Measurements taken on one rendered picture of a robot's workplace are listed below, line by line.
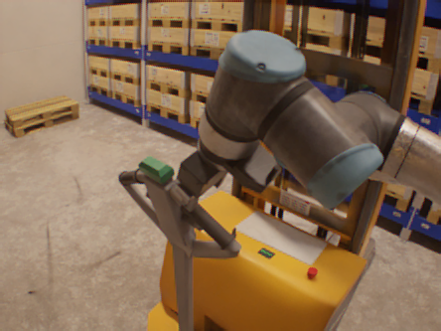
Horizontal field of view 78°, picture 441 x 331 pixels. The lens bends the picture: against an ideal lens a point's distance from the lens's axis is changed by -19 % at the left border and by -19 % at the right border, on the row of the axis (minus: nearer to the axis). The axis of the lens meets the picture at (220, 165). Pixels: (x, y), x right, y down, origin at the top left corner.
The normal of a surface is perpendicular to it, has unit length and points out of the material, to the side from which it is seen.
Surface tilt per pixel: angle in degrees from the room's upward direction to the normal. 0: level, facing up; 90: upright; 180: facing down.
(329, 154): 68
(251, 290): 74
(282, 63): 28
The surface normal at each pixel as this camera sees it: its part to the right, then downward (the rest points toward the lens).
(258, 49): 0.19, -0.57
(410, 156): -0.56, 0.11
